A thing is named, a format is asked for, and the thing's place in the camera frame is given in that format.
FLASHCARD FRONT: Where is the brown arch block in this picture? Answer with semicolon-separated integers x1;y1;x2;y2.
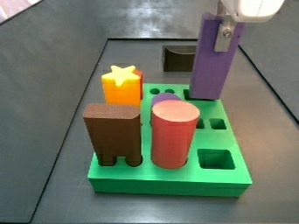
82;103;142;167

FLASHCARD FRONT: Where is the red cylinder block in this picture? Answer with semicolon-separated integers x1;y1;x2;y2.
150;100;200;169

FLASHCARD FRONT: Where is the green shape sorting board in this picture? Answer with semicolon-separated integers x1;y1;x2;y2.
88;83;252;197

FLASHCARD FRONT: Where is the small purple cylinder block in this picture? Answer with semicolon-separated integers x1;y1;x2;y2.
152;93;181;105

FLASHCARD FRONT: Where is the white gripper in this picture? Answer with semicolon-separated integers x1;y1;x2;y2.
213;0;284;53

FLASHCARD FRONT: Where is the black curved holder bracket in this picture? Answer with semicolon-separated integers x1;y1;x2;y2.
163;45;196;72

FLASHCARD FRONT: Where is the red hexagon block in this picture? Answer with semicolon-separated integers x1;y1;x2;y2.
133;68;144;100

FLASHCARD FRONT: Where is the purple arch block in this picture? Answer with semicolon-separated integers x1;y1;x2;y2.
189;12;245;100

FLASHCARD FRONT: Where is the yellow star block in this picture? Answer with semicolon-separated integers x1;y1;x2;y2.
100;66;141;107

